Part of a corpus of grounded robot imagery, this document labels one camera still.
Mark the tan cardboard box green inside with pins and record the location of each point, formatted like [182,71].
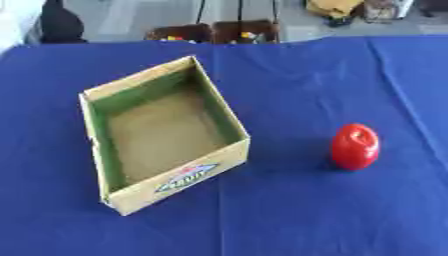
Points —
[163,133]

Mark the brown cardboard box with toys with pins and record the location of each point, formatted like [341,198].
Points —
[245,32]
[178,34]

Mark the black tripod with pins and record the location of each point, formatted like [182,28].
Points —
[239,10]

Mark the red toy apple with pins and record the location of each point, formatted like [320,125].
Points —
[354,146]

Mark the yellow bag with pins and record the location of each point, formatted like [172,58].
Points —
[333,7]

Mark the black chair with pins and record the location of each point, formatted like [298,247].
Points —
[60,23]

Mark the clear storage crate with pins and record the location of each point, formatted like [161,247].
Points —
[382,10]

